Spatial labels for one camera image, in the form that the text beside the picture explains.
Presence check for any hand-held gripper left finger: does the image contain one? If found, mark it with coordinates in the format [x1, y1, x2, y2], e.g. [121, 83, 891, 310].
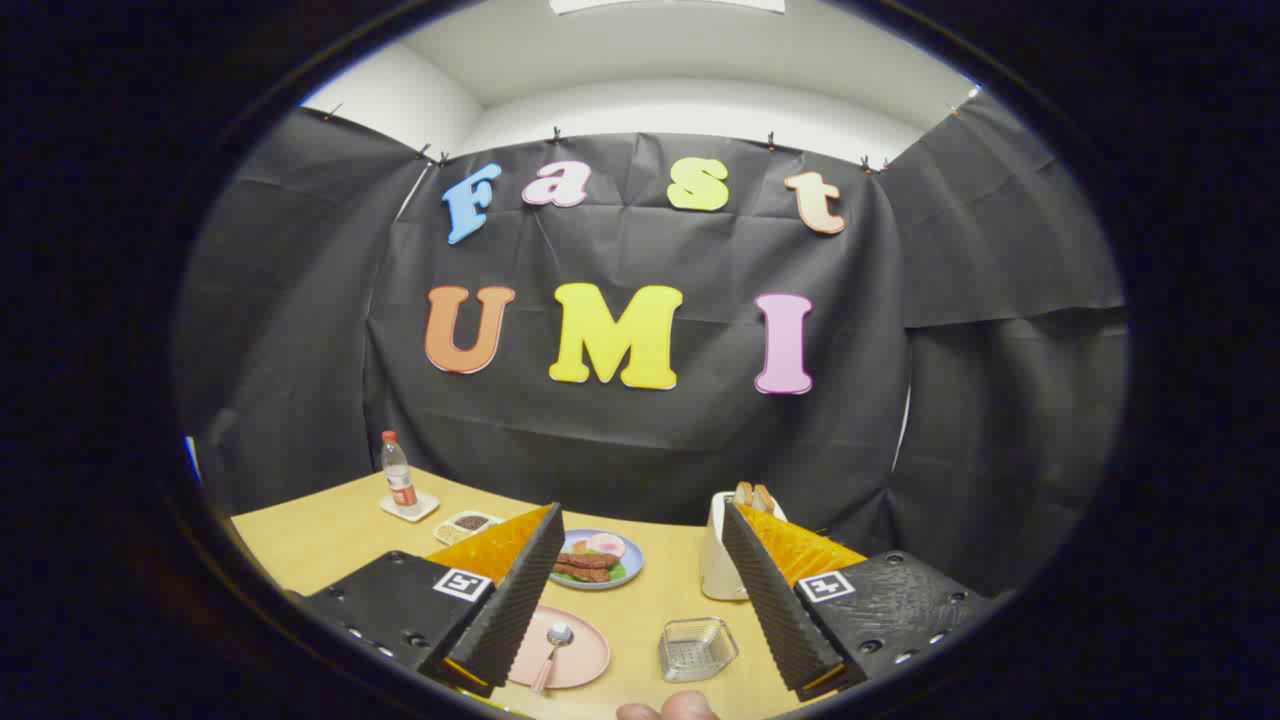
[283, 503, 566, 699]

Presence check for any white square coaster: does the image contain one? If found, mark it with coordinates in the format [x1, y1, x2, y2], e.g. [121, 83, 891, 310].
[379, 492, 441, 523]

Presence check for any white divided seed dish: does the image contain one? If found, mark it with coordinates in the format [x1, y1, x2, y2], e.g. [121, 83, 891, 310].
[433, 510, 503, 546]

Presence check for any pink round plate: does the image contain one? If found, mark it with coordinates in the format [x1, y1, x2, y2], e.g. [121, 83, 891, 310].
[507, 605, 611, 691]

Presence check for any white ceiling light panel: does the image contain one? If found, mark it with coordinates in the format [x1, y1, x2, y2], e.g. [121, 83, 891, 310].
[550, 0, 786, 15]

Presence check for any red checked handle spoon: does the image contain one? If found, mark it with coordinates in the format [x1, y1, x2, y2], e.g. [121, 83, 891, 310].
[530, 622, 575, 695]

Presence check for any clear plastic water bottle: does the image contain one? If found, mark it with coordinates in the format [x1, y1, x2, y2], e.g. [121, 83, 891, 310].
[381, 430, 421, 517]

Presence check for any metal wire basket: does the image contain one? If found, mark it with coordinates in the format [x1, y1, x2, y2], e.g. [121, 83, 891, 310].
[658, 617, 740, 684]

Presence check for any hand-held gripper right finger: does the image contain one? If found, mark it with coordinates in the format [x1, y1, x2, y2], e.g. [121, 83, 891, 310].
[722, 500, 1001, 701]

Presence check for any white toaster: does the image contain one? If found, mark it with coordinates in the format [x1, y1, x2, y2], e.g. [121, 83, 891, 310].
[700, 490, 791, 602]

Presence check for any blue oval plate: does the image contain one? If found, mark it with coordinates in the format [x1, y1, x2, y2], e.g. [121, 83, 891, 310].
[549, 528, 644, 591]

